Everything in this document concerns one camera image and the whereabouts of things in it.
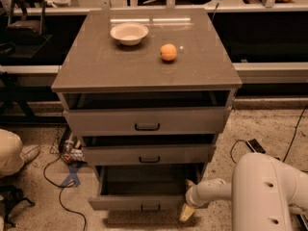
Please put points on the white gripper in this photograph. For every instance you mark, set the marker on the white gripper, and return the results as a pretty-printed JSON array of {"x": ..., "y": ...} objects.
[{"x": 192, "y": 196}]

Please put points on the grey drawer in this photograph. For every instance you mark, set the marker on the grey drawer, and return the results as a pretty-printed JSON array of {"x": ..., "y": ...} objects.
[
  {"x": 148, "y": 154},
  {"x": 131, "y": 122},
  {"x": 147, "y": 188}
]

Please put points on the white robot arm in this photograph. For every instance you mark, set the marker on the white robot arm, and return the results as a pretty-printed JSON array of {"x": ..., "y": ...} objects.
[{"x": 264, "y": 192}]

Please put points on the grey drawer cabinet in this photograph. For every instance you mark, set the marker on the grey drawer cabinet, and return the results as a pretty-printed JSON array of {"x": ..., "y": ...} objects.
[{"x": 100, "y": 73}]

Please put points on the black device on floor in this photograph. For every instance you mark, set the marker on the black device on floor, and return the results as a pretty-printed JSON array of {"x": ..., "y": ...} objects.
[{"x": 255, "y": 146}]

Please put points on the black bar on floor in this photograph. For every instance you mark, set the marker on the black bar on floor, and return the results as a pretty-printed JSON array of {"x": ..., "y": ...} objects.
[{"x": 303, "y": 220}]

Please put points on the blue tape cross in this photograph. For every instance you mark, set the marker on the blue tape cross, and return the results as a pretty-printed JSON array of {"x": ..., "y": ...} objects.
[{"x": 72, "y": 178}]

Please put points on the clutter beside cabinet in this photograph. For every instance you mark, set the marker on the clutter beside cabinet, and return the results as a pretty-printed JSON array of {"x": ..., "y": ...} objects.
[{"x": 67, "y": 147}]

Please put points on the orange fruit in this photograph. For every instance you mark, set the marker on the orange fruit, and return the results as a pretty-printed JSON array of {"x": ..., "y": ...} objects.
[{"x": 168, "y": 52}]

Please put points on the grey shoe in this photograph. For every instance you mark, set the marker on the grey shoe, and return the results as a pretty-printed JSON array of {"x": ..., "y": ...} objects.
[{"x": 29, "y": 153}]

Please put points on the white bowl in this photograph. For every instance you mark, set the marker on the white bowl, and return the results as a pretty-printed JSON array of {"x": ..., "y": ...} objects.
[{"x": 129, "y": 33}]

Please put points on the black stand base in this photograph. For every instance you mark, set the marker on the black stand base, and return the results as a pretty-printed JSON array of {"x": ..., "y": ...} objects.
[{"x": 11, "y": 196}]

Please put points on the person leg beige trousers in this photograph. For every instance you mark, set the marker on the person leg beige trousers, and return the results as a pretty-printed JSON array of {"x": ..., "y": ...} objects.
[{"x": 10, "y": 153}]

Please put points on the black chair background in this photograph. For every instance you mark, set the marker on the black chair background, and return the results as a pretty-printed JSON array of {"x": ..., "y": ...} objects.
[{"x": 24, "y": 34}]

